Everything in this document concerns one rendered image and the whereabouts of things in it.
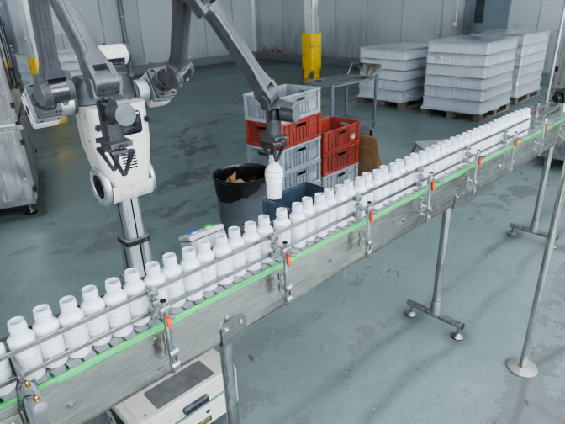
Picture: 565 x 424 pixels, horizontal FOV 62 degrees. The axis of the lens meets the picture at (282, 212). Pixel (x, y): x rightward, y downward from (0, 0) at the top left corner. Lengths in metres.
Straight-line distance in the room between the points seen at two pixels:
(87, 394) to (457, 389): 1.86
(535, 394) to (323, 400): 1.06
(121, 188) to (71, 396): 0.83
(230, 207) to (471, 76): 5.31
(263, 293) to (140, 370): 0.46
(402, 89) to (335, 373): 6.66
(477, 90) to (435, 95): 0.69
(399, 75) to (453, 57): 1.06
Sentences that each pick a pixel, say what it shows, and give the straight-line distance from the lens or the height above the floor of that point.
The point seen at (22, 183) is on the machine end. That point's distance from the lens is 5.06.
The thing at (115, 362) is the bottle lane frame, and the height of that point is 0.96.
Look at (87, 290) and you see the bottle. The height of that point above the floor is 1.15.
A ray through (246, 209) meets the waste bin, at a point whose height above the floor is 0.41.
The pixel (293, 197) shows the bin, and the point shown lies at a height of 0.89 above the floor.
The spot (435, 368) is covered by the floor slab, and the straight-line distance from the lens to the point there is 2.79.
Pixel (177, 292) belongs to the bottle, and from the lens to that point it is 1.43.
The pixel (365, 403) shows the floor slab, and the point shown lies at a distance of 2.54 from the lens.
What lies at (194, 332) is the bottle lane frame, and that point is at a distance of 1.50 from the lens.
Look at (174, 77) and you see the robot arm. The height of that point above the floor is 1.57.
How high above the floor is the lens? 1.82
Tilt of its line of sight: 24 degrees down
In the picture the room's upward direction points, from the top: 2 degrees counter-clockwise
